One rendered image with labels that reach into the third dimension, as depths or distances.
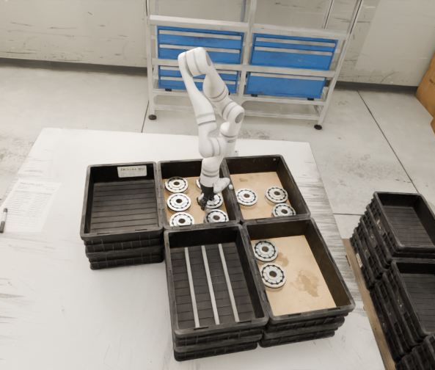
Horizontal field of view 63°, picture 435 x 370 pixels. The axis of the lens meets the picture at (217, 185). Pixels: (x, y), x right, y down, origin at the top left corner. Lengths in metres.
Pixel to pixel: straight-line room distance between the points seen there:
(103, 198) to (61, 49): 3.02
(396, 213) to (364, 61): 2.54
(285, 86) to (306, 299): 2.42
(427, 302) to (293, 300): 1.00
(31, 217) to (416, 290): 1.95
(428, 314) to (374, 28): 3.11
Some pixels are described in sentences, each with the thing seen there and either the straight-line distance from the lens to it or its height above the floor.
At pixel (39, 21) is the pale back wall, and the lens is 4.43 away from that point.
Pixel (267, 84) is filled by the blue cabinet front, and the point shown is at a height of 0.44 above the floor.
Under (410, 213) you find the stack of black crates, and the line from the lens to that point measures 2.42.
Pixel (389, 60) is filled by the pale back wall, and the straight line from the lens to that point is 4.69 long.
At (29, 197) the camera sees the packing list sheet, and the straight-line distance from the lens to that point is 1.91.
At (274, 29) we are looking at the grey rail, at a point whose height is 0.93.
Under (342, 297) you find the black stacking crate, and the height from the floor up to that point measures 0.89.
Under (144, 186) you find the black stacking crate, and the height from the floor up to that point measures 0.83.
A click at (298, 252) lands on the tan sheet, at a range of 1.49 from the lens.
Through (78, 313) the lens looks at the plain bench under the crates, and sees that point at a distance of 1.48.
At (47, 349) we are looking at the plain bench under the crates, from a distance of 1.45.
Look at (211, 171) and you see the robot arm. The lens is 1.37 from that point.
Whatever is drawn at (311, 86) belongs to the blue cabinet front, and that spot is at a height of 0.44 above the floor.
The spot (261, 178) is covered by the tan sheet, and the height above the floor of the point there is 0.83.
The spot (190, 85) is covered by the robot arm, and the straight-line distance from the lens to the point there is 1.35.
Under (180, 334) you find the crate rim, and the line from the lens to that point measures 1.15.
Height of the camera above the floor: 1.98
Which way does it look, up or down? 44 degrees down
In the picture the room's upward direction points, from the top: 7 degrees clockwise
